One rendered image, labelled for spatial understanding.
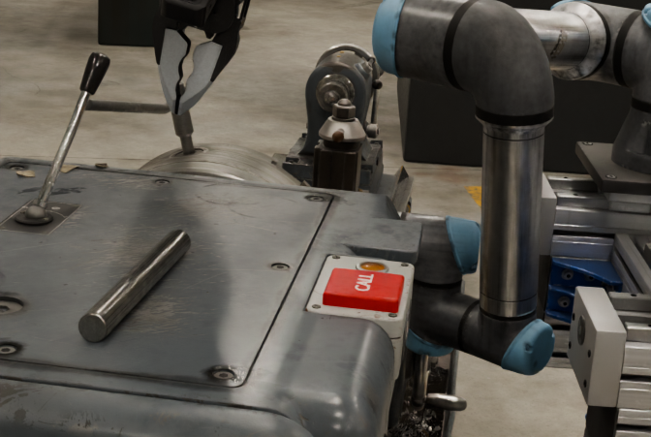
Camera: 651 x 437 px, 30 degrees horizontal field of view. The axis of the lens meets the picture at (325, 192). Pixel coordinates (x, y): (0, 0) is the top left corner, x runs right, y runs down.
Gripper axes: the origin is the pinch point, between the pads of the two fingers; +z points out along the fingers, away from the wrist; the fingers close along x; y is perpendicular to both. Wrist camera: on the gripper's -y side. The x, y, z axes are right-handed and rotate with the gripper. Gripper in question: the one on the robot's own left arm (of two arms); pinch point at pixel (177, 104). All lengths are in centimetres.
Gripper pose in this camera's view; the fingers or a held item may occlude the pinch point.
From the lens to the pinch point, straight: 130.2
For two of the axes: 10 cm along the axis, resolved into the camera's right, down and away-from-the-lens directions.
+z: -2.8, 9.1, 3.1
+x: -9.5, -3.0, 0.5
